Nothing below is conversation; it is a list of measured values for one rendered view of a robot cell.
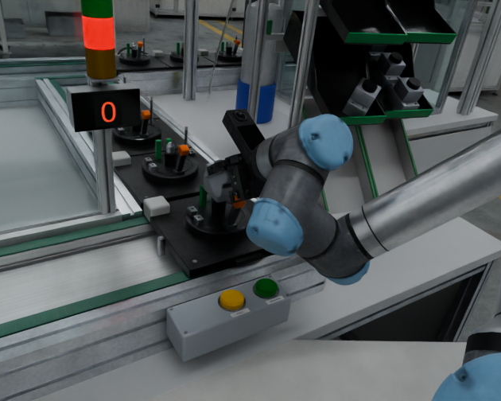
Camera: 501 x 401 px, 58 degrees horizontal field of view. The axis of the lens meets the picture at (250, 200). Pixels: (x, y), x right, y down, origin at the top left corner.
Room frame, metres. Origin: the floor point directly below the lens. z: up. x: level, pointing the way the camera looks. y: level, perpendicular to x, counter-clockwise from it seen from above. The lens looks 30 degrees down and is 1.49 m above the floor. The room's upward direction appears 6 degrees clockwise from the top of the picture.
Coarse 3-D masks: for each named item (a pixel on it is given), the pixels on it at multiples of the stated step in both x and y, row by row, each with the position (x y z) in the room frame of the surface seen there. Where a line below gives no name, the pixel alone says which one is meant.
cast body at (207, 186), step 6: (204, 180) 0.81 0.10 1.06; (204, 186) 0.81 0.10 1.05; (210, 186) 0.79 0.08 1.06; (228, 186) 0.78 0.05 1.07; (210, 192) 0.79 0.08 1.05; (222, 192) 0.77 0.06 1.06; (228, 192) 0.77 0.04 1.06; (216, 198) 0.76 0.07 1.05; (222, 198) 0.77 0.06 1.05; (228, 198) 0.77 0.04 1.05
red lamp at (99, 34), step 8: (88, 24) 0.77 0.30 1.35; (96, 24) 0.76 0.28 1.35; (104, 24) 0.77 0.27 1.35; (112, 24) 0.79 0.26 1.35; (88, 32) 0.77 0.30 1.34; (96, 32) 0.76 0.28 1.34; (104, 32) 0.77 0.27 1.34; (112, 32) 0.79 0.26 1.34; (88, 40) 0.77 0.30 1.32; (96, 40) 0.76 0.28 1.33; (104, 40) 0.77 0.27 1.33; (112, 40) 0.78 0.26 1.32; (88, 48) 0.77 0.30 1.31; (96, 48) 0.76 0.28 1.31; (104, 48) 0.77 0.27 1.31; (112, 48) 0.78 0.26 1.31
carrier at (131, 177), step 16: (160, 144) 1.03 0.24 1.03; (128, 160) 1.02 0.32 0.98; (144, 160) 1.00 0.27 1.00; (160, 160) 1.03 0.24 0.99; (176, 160) 1.01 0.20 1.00; (192, 160) 1.05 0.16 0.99; (128, 176) 0.96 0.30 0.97; (144, 176) 0.97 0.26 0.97; (160, 176) 0.94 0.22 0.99; (176, 176) 0.95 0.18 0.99; (192, 176) 0.98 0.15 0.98; (144, 192) 0.89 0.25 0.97; (160, 192) 0.90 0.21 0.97; (176, 192) 0.91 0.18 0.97; (192, 192) 0.92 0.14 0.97
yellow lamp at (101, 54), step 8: (88, 56) 0.77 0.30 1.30; (96, 56) 0.76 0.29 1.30; (104, 56) 0.77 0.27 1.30; (112, 56) 0.78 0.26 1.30; (88, 64) 0.77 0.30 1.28; (96, 64) 0.76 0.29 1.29; (104, 64) 0.77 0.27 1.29; (112, 64) 0.78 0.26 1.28; (88, 72) 0.77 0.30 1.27; (96, 72) 0.76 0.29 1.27; (104, 72) 0.77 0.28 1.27; (112, 72) 0.78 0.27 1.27
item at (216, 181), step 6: (204, 174) 0.77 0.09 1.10; (216, 174) 0.74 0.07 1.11; (222, 174) 0.73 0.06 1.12; (228, 174) 0.73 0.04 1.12; (210, 180) 0.76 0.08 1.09; (216, 180) 0.74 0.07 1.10; (222, 180) 0.73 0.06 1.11; (228, 180) 0.72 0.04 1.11; (216, 186) 0.74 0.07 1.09; (222, 186) 0.73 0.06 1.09; (216, 192) 0.74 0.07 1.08
